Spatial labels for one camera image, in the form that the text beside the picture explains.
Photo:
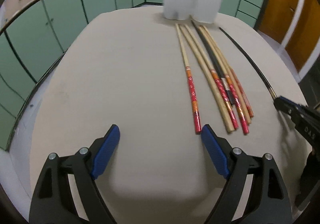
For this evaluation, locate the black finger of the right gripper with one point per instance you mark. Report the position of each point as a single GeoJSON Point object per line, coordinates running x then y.
{"type": "Point", "coordinates": [306, 126]}
{"type": "Point", "coordinates": [289, 107]}

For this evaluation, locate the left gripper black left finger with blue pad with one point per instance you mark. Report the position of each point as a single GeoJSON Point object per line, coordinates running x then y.
{"type": "Point", "coordinates": [52, 200]}

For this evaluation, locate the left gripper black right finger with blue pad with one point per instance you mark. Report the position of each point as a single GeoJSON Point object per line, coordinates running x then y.
{"type": "Point", "coordinates": [268, 200]}

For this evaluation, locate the black chopstick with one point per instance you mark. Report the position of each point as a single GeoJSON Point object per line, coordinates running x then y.
{"type": "Point", "coordinates": [215, 63]}
{"type": "Point", "coordinates": [253, 64]}

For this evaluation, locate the green lower kitchen cabinets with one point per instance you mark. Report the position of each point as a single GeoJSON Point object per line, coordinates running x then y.
{"type": "Point", "coordinates": [33, 42]}

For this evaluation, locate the black equipment stand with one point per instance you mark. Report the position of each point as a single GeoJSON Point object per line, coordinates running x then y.
{"type": "Point", "coordinates": [309, 86]}

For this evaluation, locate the wooden chopstick red end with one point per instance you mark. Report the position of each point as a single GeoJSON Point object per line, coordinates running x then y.
{"type": "Point", "coordinates": [245, 126]}
{"type": "Point", "coordinates": [229, 72]}
{"type": "Point", "coordinates": [191, 87]}
{"type": "Point", "coordinates": [243, 94]}
{"type": "Point", "coordinates": [220, 87]}
{"type": "Point", "coordinates": [198, 52]}

